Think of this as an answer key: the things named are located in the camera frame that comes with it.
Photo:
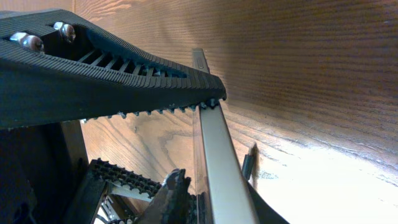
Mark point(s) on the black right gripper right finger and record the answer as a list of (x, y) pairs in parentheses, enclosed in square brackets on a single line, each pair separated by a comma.
[(265, 213)]

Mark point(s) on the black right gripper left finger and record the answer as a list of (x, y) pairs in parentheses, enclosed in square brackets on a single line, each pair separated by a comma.
[(56, 66)]

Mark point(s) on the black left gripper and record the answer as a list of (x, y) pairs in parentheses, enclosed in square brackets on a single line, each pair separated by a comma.
[(111, 189)]

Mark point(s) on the bronze Galaxy smartphone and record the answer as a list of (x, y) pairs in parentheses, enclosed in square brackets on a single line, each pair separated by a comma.
[(222, 193)]

